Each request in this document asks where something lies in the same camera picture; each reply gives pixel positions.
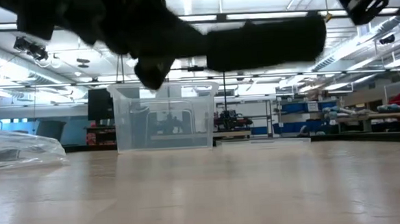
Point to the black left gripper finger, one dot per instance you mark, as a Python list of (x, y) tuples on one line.
[(168, 38), (153, 73)]

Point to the black elastic bandage roll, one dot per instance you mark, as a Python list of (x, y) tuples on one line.
[(268, 43)]

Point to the clear plastic bag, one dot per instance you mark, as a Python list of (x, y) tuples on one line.
[(23, 148)]

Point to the black background robot arm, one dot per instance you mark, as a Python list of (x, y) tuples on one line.
[(169, 124), (233, 118)]

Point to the black ceiling disc fixture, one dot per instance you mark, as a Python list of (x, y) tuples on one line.
[(82, 60)]

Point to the black cylindrical bin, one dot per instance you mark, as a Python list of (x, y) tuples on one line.
[(139, 125)]

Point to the clear plastic storage bin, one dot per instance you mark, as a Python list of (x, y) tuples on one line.
[(166, 127)]

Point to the black monitor screen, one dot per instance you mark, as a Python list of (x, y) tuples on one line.
[(100, 103)]

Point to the dark cabinet with red items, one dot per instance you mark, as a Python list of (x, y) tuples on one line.
[(100, 136)]

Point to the small wooden bench top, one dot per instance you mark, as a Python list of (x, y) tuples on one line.
[(232, 133)]

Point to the grey tapered waste bin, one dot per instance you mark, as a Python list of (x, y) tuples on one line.
[(50, 130)]

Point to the grey metal rack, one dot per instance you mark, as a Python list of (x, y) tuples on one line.
[(268, 117)]

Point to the blue storage bins shelf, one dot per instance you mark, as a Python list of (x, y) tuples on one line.
[(302, 107)]

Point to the grey wrapped bundle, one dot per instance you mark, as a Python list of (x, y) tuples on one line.
[(393, 108), (337, 111)]

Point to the white ceiling air vent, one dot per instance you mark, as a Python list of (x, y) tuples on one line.
[(363, 29)]

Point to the wooden workbench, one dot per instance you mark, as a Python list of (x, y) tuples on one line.
[(392, 115)]

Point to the black camera stand frame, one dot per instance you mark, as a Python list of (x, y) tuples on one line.
[(195, 68)]

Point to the black ceiling camera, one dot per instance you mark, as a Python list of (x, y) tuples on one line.
[(28, 49)]

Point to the black ceiling duct fixture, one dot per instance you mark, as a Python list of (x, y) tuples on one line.
[(387, 39)]

